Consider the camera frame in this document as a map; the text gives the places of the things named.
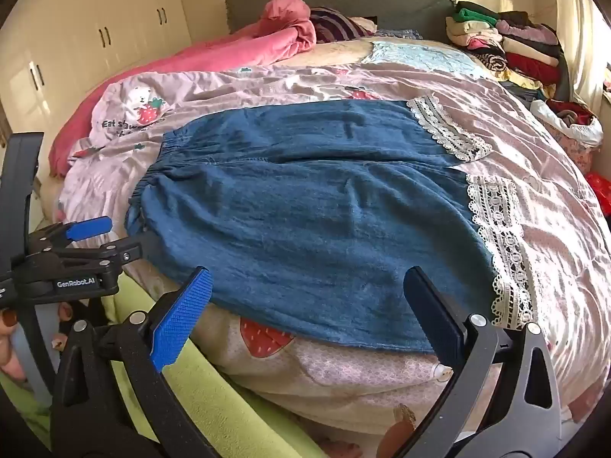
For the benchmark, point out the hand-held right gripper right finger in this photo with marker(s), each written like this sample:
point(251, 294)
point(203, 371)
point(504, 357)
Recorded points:
point(441, 324)

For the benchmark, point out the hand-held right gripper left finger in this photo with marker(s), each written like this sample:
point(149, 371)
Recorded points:
point(184, 319)

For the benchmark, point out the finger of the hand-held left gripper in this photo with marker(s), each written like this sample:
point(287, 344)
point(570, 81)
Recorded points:
point(126, 254)
point(88, 228)

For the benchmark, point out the blue denim pants lace trim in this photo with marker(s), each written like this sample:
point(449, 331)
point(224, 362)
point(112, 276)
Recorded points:
point(310, 219)

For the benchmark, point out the person's left hand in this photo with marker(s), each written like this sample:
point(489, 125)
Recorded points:
point(9, 358)

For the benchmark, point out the green fleece cloth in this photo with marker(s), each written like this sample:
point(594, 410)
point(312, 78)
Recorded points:
point(215, 400)

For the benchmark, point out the pink strawberry print duvet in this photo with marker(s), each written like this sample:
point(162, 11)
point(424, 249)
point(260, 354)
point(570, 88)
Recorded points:
point(549, 229)

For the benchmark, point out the red cloth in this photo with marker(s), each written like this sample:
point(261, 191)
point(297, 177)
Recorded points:
point(596, 186)

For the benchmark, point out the pink blanket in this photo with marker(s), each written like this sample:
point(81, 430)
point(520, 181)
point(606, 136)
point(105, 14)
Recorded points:
point(200, 52)

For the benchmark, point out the pink floral cloth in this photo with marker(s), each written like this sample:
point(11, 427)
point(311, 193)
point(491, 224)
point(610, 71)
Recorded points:
point(575, 155)

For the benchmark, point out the cream wardrobe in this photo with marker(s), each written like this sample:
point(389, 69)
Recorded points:
point(95, 0)

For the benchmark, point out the white bag of clothes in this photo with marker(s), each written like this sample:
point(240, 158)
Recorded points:
point(580, 131)

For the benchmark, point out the light blue patterned cloth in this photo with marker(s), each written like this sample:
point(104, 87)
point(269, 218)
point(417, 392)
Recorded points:
point(420, 57)

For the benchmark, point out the pile of folded clothes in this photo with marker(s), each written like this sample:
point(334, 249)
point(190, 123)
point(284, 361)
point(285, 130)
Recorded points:
point(525, 52)

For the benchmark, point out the beige cloth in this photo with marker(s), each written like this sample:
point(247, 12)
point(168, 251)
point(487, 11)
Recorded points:
point(329, 52)

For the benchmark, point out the striped garment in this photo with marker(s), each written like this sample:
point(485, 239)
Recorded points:
point(334, 24)

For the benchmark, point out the cream curtain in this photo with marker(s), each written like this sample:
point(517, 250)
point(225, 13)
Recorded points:
point(584, 33)

